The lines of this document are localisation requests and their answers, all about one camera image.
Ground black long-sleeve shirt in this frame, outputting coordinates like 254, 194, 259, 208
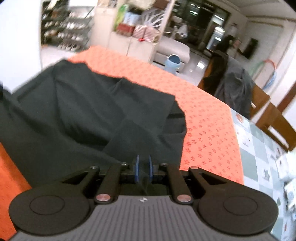
1, 60, 187, 187

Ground dark clothes on chair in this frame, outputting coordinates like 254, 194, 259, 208
198, 50, 255, 119

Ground orange patterned table mat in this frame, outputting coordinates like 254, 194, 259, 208
1, 47, 243, 239

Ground checkered tablecloth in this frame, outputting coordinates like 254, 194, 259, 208
231, 110, 295, 240

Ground white tissue box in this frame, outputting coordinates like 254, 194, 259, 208
276, 152, 296, 182

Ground far wooden chair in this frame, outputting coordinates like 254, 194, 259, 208
256, 103, 296, 152

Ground wooden chair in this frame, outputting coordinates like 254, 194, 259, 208
256, 103, 296, 152
250, 84, 270, 119

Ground middle wooden chair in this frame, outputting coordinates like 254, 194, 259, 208
250, 84, 270, 119

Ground blue white waste bin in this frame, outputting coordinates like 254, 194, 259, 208
164, 54, 181, 75

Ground colourful hula hoop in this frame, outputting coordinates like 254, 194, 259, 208
250, 59, 277, 91

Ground beige sofa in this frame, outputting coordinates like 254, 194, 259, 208
154, 36, 190, 73

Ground wall television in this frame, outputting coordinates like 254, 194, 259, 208
242, 38, 258, 59

